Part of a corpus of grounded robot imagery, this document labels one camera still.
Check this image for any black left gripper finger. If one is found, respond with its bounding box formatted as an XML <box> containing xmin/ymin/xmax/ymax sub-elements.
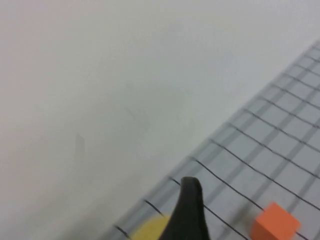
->
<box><xmin>159</xmin><ymin>176</ymin><xmax>211</xmax><ymax>240</ymax></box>

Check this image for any yellow plastic cup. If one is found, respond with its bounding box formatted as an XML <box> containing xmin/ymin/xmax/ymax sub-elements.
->
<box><xmin>129</xmin><ymin>215</ymin><xmax>174</xmax><ymax>240</ymax></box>

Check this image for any orange foam cube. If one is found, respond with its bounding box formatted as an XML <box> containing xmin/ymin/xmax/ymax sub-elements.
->
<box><xmin>249</xmin><ymin>201</ymin><xmax>302</xmax><ymax>240</ymax></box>

